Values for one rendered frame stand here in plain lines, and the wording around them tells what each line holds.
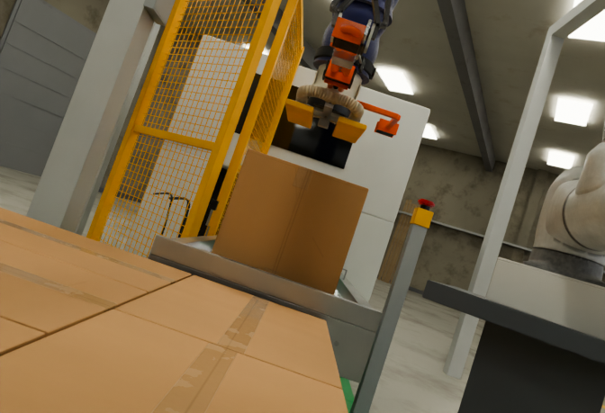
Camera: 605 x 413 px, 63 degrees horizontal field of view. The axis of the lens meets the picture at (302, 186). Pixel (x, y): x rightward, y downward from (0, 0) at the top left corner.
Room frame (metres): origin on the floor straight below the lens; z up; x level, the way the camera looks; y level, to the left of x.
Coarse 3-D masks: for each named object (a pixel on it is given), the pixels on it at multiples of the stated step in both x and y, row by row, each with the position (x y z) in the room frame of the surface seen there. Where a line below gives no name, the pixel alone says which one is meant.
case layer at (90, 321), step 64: (0, 256) 0.91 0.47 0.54; (64, 256) 1.09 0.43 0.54; (128, 256) 1.35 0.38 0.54; (0, 320) 0.62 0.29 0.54; (64, 320) 0.69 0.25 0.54; (128, 320) 0.79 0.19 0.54; (192, 320) 0.92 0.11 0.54; (256, 320) 1.10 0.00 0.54; (320, 320) 1.38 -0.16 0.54; (0, 384) 0.47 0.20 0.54; (64, 384) 0.51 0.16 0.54; (128, 384) 0.56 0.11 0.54; (192, 384) 0.62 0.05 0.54; (256, 384) 0.70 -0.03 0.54; (320, 384) 0.80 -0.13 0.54
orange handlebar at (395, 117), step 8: (344, 24) 1.17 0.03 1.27; (344, 32) 1.18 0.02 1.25; (352, 32) 1.17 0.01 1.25; (360, 32) 1.17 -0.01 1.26; (344, 72) 1.48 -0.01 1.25; (368, 104) 1.85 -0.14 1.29; (376, 112) 1.86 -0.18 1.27; (384, 112) 1.85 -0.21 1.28; (392, 112) 1.85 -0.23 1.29; (392, 120) 1.92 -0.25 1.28
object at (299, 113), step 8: (288, 104) 1.66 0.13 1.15; (296, 104) 1.66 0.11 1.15; (304, 104) 1.66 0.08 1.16; (288, 112) 1.81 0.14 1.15; (296, 112) 1.76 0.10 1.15; (304, 112) 1.71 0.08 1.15; (312, 112) 1.68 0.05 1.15; (288, 120) 1.97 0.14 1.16; (296, 120) 1.90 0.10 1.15; (304, 120) 1.84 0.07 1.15
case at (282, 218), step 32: (256, 160) 1.55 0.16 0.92; (256, 192) 1.55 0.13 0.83; (288, 192) 1.54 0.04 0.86; (320, 192) 1.54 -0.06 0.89; (352, 192) 1.53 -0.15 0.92; (224, 224) 1.55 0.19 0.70; (256, 224) 1.55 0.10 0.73; (288, 224) 1.54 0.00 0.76; (320, 224) 1.54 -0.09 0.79; (352, 224) 1.53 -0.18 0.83; (224, 256) 1.55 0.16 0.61; (256, 256) 1.55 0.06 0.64; (288, 256) 1.54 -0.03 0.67; (320, 256) 1.54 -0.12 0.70; (320, 288) 1.53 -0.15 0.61
